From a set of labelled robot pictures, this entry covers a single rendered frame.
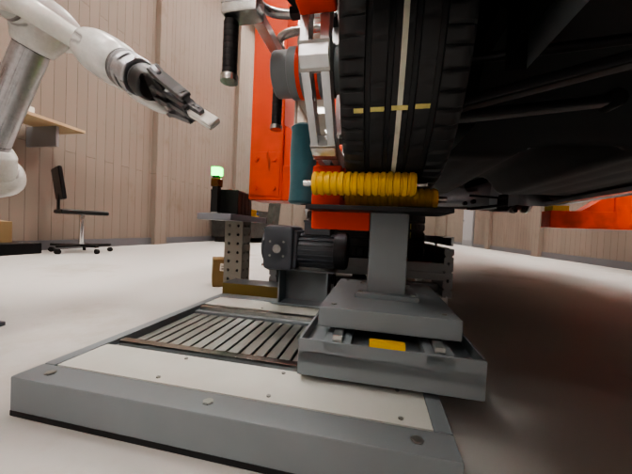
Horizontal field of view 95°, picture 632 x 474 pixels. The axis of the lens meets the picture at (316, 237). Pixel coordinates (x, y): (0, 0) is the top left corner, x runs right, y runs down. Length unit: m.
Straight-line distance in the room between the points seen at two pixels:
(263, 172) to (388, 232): 0.77
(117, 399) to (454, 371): 0.62
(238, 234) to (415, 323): 1.13
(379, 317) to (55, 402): 0.65
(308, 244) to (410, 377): 0.63
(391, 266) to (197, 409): 0.53
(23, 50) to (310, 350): 1.34
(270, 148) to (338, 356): 1.01
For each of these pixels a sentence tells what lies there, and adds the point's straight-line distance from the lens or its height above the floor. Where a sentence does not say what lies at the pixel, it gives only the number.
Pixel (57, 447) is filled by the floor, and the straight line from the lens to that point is 0.76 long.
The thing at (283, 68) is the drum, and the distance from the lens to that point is 0.93.
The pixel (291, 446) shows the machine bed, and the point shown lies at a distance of 0.56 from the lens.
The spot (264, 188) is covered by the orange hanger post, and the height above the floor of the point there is 0.57.
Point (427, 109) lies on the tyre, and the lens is 0.64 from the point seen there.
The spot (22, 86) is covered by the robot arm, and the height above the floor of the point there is 0.84.
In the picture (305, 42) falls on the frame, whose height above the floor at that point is 0.76.
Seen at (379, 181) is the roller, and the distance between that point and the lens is 0.70.
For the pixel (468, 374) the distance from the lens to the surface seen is 0.66.
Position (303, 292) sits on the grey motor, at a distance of 1.28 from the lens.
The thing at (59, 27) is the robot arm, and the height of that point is 0.92.
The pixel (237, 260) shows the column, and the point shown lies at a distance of 1.59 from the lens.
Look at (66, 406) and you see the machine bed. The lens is 0.79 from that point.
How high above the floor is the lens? 0.40
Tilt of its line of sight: 1 degrees down
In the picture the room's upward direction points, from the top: 3 degrees clockwise
